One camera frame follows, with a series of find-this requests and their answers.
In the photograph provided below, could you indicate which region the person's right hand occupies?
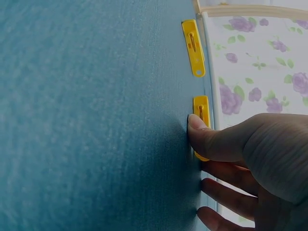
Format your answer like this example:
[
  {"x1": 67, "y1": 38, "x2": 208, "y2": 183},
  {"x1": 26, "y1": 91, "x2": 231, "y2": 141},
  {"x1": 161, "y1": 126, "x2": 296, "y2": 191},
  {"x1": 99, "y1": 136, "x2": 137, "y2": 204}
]
[{"x1": 187, "y1": 113, "x2": 308, "y2": 231}]

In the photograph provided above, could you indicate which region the yellow plastic clip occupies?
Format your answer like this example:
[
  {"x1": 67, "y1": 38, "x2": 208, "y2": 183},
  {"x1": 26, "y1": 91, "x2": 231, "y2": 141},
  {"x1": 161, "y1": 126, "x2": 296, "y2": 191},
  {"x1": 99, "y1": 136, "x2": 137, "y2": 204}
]
[
  {"x1": 181, "y1": 19, "x2": 206, "y2": 78},
  {"x1": 192, "y1": 95, "x2": 212, "y2": 162}
]

